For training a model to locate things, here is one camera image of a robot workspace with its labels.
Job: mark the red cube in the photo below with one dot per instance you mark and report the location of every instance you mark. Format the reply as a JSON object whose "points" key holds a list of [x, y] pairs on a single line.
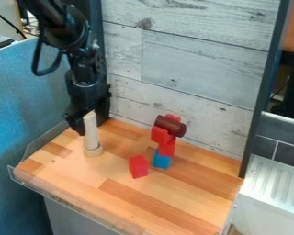
{"points": [[138, 166]]}

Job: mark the beige wooden peg with base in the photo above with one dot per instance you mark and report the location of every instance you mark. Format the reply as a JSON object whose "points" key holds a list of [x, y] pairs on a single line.
{"points": [[91, 137]]}

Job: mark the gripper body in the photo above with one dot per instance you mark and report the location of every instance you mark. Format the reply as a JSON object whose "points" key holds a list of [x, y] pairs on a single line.
{"points": [[86, 95]]}

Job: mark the blue block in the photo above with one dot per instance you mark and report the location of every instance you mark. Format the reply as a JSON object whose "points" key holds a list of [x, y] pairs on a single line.
{"points": [[161, 161]]}

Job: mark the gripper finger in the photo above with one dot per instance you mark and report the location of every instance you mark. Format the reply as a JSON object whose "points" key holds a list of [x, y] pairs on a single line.
{"points": [[76, 124], [103, 111]]}

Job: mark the red block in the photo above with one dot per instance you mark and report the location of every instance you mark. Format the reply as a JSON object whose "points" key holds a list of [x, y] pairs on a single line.
{"points": [[165, 143], [174, 117]]}

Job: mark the dark red cylinder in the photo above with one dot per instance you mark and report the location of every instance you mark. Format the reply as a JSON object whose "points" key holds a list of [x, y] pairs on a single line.
{"points": [[170, 125]]}

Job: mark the white grooved box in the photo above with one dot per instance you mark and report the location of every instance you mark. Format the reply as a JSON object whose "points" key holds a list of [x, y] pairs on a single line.
{"points": [[272, 195]]}

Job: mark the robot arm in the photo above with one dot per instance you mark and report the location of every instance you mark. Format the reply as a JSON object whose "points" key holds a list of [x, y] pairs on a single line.
{"points": [[55, 18]]}

